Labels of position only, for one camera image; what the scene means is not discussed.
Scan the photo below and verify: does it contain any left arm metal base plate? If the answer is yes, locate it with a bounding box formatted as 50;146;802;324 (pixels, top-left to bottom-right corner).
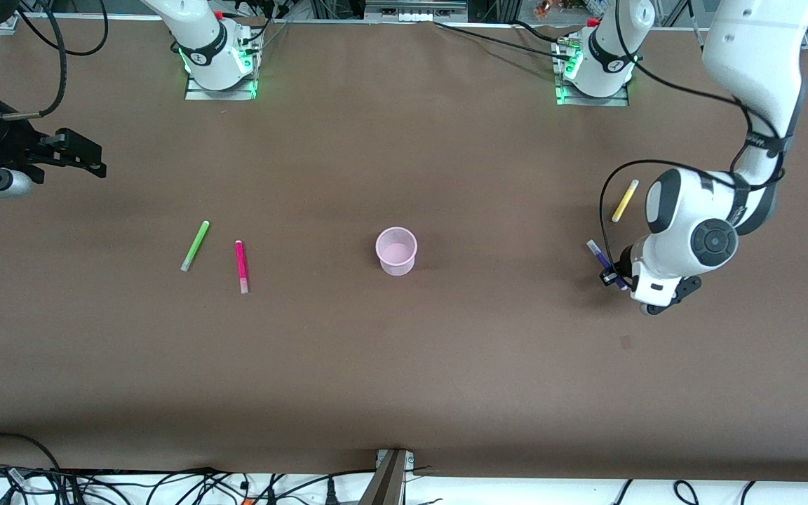
556;83;631;107

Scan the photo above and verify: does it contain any yellow marker pen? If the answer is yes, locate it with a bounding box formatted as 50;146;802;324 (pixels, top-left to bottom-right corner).
611;179;640;224

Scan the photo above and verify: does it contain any pink marker pen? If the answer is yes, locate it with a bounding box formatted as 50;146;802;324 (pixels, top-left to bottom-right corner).
235;240;250;295

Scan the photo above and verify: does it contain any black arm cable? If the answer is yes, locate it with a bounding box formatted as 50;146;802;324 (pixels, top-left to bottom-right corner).
599;0;797;274
1;0;68;121

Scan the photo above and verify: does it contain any purple marker pen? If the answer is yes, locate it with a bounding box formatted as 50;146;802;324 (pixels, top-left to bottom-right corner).
586;239;629;291

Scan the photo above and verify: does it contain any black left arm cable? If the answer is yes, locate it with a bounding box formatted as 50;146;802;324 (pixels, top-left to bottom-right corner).
599;0;797;274

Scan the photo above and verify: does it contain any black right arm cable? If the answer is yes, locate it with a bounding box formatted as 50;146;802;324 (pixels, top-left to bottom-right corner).
1;0;68;121

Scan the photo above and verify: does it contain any long black table cable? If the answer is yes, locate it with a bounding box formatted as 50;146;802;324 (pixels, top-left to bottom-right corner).
433;21;577;62

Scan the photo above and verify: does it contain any pink plastic cup holder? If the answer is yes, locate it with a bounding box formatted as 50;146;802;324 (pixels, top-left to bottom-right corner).
375;226;419;277

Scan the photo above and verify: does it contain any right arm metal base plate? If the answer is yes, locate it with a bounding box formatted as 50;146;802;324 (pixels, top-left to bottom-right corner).
185;76;259;101

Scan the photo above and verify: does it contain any thick black edge cable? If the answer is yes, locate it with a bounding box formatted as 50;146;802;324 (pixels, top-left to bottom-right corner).
0;463;217;482

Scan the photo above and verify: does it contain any thin black cable loop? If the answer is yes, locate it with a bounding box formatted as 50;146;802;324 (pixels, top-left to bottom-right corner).
18;0;108;55

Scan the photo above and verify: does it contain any white power strip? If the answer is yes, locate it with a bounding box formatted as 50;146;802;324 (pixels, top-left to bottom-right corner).
364;0;468;22

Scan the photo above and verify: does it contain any black arched floor cable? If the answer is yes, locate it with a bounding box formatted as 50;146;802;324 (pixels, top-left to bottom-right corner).
0;431;62;472

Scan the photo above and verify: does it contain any short black table cable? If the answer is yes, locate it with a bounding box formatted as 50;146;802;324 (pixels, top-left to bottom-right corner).
509;20;573;46

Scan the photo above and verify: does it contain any green marker pen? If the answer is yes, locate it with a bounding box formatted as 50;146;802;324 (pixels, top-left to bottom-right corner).
180;220;210;272

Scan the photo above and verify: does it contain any aluminium profile bracket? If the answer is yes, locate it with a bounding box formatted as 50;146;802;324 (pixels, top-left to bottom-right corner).
357;447;417;505

